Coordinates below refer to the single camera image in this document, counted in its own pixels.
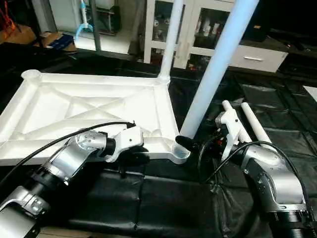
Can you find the white plastic table leg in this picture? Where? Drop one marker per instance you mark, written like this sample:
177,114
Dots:
253,119
218,64
171,39
227,105

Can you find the white plastic table top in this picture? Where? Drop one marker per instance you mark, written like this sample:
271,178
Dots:
74,109

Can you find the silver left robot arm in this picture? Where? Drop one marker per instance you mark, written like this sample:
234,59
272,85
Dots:
64,161

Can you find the black work mat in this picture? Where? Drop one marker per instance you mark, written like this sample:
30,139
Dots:
173,208

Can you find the white drawer unit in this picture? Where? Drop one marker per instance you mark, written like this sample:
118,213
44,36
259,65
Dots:
257,58

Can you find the white flat board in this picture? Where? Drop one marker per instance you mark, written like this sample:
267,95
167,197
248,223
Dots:
311,91

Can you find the white glass-door cabinet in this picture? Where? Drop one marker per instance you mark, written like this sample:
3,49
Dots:
148,25

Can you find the black metal pole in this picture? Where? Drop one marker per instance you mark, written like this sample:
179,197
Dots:
95,25

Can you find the brown cardboard box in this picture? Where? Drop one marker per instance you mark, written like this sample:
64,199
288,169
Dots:
54,40

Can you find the blue plastic tool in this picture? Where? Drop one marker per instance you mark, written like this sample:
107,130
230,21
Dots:
81,25

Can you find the flat brown cardboard sheet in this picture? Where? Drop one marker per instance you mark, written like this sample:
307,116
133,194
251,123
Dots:
17,34

